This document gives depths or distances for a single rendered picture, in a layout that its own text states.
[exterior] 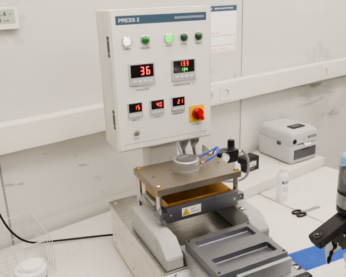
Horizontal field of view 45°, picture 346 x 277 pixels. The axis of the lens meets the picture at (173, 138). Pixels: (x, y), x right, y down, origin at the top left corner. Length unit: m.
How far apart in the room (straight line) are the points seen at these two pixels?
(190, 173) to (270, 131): 1.03
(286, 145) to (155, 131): 0.96
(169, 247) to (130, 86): 0.47
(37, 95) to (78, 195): 0.44
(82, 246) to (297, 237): 0.79
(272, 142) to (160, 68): 1.05
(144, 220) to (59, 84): 0.64
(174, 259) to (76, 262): 0.50
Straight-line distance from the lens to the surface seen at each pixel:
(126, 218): 1.37
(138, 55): 1.24
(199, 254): 1.07
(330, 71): 2.67
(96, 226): 1.71
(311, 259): 1.53
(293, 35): 2.42
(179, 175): 1.21
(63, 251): 1.59
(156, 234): 1.14
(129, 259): 1.41
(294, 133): 2.10
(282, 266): 1.04
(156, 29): 1.26
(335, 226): 1.23
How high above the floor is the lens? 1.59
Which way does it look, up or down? 19 degrees down
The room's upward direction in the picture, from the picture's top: 2 degrees counter-clockwise
